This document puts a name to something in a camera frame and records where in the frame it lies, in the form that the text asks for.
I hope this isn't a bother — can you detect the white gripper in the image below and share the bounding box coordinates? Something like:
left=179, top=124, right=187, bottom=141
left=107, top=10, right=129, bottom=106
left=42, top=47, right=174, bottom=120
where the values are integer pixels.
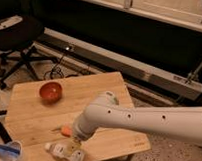
left=66, top=128, right=93, bottom=156

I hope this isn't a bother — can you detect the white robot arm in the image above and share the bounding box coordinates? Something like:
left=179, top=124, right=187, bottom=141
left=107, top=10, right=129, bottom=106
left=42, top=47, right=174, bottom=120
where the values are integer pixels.
left=68, top=91, right=202, bottom=149

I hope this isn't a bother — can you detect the orange carrot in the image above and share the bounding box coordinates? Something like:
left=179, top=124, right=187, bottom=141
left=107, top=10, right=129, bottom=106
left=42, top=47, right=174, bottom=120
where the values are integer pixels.
left=54, top=126, right=72, bottom=137

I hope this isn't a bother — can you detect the wooden cutting board table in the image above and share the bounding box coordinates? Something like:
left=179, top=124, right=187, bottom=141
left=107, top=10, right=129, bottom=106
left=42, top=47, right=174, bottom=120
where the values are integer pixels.
left=5, top=72, right=150, bottom=161

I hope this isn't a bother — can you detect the red bowl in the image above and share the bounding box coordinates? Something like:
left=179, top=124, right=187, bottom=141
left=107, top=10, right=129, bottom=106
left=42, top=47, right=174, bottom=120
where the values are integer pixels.
left=39, top=81, right=62, bottom=102

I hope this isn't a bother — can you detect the blue white plastic bag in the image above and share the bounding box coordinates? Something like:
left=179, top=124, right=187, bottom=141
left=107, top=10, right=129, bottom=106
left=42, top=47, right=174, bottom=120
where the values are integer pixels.
left=0, top=142, right=22, bottom=161

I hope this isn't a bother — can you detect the black flat device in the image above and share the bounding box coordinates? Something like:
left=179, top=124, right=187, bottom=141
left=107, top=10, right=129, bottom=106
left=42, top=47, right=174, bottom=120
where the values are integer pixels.
left=0, top=123, right=11, bottom=144

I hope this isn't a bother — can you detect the black office chair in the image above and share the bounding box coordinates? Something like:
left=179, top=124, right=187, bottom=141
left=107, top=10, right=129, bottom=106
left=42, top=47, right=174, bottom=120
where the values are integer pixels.
left=0, top=15, right=57, bottom=90

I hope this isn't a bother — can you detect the black cable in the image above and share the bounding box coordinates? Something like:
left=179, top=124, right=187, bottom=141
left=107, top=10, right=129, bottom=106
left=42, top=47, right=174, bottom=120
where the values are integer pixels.
left=42, top=44, right=72, bottom=82

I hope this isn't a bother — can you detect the metal floor rail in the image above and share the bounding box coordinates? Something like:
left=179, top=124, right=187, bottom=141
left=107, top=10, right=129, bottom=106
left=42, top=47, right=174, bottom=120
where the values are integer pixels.
left=37, top=29, right=202, bottom=102

